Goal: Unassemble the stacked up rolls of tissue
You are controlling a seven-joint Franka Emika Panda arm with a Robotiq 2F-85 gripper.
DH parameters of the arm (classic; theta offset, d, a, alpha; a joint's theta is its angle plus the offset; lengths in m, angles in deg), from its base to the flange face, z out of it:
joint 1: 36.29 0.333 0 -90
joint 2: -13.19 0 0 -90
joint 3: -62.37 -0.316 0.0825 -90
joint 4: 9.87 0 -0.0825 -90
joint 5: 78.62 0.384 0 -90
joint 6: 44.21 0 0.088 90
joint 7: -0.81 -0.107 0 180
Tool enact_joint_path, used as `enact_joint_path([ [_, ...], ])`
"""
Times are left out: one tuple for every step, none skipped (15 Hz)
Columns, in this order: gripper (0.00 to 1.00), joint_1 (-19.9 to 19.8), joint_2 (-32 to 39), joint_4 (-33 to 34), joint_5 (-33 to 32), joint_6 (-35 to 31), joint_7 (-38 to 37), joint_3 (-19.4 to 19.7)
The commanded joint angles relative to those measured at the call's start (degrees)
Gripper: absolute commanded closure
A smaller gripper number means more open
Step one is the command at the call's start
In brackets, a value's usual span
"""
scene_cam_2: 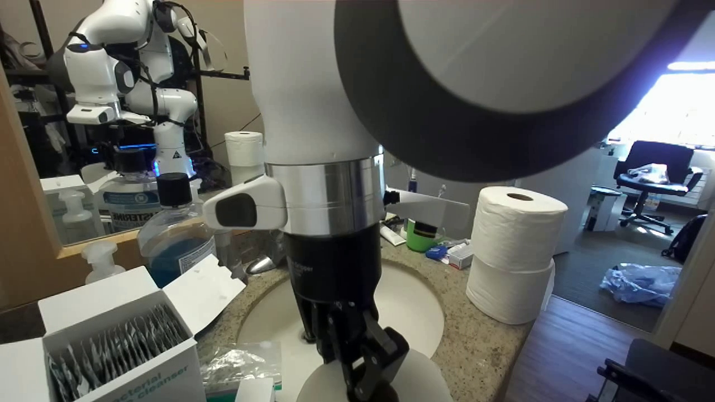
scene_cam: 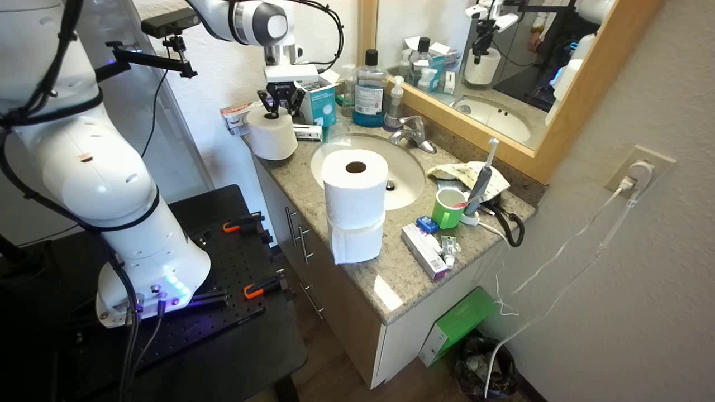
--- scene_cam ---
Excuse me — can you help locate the white vanity cabinet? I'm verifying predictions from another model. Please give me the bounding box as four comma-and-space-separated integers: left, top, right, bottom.
249, 159, 494, 391

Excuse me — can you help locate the white wall outlet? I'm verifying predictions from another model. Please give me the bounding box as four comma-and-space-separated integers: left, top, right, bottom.
606, 142, 678, 198

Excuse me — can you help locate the chrome sink faucet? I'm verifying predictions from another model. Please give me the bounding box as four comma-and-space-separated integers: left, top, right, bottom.
387, 114, 439, 157

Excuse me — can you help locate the white power cable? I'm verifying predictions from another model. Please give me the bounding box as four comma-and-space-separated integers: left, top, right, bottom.
482, 186, 644, 399
495, 181, 635, 320

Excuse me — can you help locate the white plug adapter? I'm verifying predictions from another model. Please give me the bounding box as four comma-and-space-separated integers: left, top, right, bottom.
623, 159, 657, 193

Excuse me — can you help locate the small blue packet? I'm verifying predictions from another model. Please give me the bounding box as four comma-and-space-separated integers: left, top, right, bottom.
413, 214, 441, 234

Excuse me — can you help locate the white toilet paper roll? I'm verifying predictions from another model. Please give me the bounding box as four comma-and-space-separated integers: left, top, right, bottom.
243, 103, 300, 163
321, 148, 391, 232
329, 214, 388, 265

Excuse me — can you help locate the black looped cord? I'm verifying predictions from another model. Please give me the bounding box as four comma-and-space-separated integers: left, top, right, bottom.
478, 194, 527, 250

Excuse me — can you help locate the black trash bin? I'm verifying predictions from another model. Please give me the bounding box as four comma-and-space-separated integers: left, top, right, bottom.
448, 333, 522, 402

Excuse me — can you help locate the white oval sink basin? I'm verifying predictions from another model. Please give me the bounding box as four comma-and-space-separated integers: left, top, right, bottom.
307, 132, 428, 212

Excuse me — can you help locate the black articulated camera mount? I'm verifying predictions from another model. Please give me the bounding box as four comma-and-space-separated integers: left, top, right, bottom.
92, 40, 199, 81

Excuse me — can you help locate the black stereo camera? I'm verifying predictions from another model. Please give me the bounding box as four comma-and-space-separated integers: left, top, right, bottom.
140, 6, 202, 39

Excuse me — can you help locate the small white cardboard box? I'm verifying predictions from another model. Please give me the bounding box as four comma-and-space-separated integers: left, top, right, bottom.
400, 221, 456, 283

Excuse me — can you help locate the wood framed wall mirror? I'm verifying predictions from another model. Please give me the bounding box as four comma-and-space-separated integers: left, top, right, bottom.
354, 0, 665, 186

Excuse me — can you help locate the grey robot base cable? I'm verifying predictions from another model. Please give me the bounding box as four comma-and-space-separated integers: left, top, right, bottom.
117, 300, 170, 402

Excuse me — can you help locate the green cardboard box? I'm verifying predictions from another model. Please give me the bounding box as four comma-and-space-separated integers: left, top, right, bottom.
418, 285, 499, 369

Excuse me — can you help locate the clear bag with small box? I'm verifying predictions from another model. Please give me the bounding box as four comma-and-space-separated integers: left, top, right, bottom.
218, 98, 259, 137

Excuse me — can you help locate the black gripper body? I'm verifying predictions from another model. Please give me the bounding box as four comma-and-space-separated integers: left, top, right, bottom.
264, 78, 310, 114

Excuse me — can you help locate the metal cabinet handle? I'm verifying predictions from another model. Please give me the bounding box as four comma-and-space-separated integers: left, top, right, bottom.
296, 221, 315, 264
300, 285, 326, 320

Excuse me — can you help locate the small clear soap pump bottle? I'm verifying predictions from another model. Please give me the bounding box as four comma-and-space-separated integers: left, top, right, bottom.
384, 74, 408, 135

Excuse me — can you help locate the green ceramic mug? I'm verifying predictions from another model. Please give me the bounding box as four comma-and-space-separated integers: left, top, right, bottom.
431, 186, 468, 232

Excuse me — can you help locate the clear pump dispenser bottle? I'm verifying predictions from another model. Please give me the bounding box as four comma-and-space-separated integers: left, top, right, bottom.
335, 62, 358, 114

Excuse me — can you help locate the orange black clamp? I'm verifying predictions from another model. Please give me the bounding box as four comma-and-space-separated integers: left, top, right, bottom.
241, 274, 288, 303
218, 212, 266, 240

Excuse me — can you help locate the cream patterned washcloth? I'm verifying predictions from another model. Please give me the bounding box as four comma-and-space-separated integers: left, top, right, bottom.
424, 159, 512, 202

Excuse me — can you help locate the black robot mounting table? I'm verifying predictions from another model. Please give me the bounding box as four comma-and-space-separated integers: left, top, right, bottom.
0, 184, 307, 402

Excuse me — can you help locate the electric toothbrush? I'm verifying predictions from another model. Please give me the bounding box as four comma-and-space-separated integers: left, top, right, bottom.
457, 137, 503, 228

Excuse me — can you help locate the open white box with packets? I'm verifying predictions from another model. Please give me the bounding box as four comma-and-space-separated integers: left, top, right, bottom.
296, 70, 342, 140

